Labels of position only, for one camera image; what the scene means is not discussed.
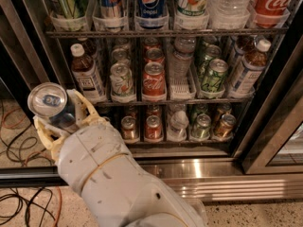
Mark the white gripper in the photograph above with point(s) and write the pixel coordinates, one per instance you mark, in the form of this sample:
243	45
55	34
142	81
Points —
89	147

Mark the Red Bull can front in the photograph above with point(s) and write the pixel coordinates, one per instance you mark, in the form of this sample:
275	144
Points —
51	102

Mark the red bull can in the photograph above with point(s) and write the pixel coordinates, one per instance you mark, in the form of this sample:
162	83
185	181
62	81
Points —
51	102
111	9

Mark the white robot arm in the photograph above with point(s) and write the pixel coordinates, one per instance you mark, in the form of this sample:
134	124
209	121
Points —
152	204

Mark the brown can bottom shelf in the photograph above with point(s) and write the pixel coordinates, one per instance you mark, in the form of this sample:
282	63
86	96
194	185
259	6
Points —
128	128

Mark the front 7up can middle shelf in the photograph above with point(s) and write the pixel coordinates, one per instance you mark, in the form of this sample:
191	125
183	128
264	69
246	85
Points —
121	79

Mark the left fridge glass door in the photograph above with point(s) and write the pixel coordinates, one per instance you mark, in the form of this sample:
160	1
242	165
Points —
29	56

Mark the fridge glass door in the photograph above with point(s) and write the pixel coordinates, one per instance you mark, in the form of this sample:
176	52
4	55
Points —
273	144
29	56

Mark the orange can bottom shelf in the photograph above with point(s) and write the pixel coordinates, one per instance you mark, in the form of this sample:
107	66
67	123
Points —
153	127

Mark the front Coca-Cola can middle shelf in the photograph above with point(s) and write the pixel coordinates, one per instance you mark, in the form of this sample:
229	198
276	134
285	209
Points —
153	79

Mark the coca-cola can shelf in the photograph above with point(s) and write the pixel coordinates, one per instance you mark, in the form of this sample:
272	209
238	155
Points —
153	79
270	12

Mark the water bottle bottom shelf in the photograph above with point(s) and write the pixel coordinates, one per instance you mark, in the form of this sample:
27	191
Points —
177	127

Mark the water bottle shelf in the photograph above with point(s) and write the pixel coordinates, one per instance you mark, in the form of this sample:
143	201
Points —
230	0
177	127
182	55

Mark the green can top shelf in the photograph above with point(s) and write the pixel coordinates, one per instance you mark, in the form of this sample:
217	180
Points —
66	0

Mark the green can shelf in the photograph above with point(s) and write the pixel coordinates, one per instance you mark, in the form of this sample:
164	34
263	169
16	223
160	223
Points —
201	126
214	76
66	0

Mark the water bottle middle shelf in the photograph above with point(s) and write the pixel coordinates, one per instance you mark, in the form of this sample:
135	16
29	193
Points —
182	55

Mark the green can bottom shelf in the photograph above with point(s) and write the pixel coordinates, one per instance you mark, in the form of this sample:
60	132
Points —
201	126

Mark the steel fridge bottom grille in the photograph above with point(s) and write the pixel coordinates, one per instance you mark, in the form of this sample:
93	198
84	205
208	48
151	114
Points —
221	181

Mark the front green can middle shelf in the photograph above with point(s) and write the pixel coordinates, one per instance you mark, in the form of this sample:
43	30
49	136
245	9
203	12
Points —
214	76

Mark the Pepsi can top shelf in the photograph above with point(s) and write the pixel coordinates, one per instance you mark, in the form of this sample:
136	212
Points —
151	8

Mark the gold can bottom shelf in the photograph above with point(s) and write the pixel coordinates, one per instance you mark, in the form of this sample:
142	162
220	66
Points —
225	125

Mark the water bottle top shelf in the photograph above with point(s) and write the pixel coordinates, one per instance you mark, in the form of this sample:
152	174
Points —
230	0

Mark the right fridge glass door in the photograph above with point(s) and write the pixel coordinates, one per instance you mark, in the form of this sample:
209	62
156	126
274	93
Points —
273	144

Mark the Coca-Cola can top shelf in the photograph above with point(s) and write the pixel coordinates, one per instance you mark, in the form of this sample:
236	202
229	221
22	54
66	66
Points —
270	12

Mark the front tea bottle left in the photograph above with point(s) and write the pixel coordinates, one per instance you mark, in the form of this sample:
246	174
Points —
86	74

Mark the tea bottle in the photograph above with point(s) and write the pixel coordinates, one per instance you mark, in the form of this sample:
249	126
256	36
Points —
249	69
86	74

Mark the clear plastic food container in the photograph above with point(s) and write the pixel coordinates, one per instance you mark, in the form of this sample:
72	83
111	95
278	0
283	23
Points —
200	209

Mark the front tea bottle right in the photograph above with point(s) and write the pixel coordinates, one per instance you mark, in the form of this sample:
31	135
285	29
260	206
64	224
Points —
249	69

